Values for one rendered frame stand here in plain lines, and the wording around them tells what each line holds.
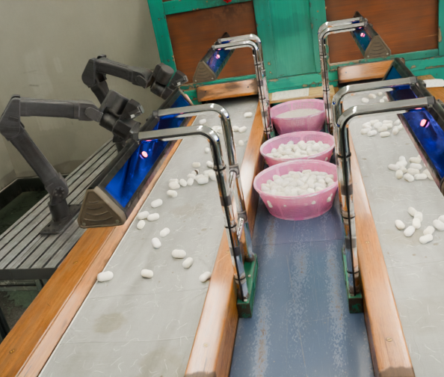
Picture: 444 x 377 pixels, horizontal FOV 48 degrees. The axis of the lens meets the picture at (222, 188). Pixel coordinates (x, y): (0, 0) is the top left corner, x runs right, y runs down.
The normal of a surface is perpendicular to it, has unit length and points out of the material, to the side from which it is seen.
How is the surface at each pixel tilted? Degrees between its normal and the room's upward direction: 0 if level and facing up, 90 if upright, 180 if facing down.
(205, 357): 0
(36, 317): 0
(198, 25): 90
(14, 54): 89
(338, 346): 0
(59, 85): 90
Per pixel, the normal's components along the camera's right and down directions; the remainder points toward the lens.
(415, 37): -0.15, 0.43
